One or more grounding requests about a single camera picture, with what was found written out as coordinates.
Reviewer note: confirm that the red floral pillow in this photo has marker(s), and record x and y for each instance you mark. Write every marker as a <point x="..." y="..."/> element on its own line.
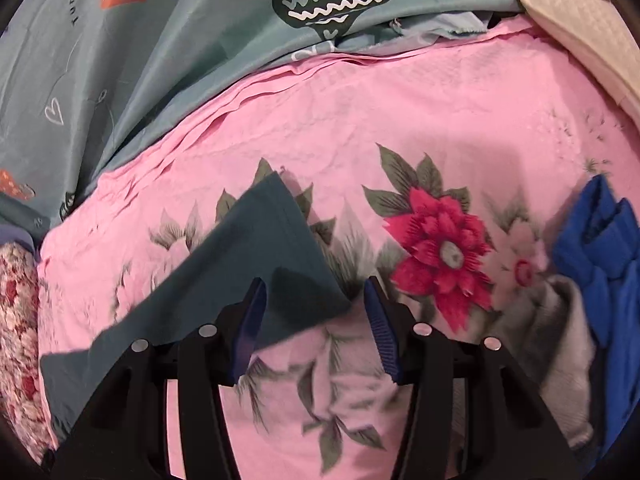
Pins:
<point x="21" y="405"/>

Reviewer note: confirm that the cream white pillow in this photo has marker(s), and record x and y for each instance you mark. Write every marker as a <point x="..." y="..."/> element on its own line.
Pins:
<point x="595" y="33"/>

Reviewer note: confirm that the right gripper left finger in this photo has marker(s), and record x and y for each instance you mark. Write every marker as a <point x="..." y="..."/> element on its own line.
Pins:
<point x="122" y="431"/>

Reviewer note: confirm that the teal heart print quilt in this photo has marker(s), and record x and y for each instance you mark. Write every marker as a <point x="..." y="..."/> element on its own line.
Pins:
<point x="86" y="85"/>

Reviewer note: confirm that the blue plaid pillow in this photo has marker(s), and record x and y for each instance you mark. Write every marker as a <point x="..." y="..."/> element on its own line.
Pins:
<point x="14" y="234"/>

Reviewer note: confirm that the pink floral bed sheet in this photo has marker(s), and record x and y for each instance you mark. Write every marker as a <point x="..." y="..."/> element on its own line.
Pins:
<point x="446" y="173"/>

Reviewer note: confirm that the grey garment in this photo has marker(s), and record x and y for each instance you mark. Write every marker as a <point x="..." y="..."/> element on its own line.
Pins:
<point x="545" y="328"/>

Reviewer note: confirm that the blue and red garment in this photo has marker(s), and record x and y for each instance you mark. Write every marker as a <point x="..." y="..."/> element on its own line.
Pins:
<point x="598" y="248"/>

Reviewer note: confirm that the dark teal pants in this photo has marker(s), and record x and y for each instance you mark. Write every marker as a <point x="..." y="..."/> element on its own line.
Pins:
<point x="264" y="235"/>

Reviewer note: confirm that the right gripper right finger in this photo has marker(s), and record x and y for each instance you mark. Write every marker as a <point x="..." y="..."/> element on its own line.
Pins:
<point x="471" y="405"/>

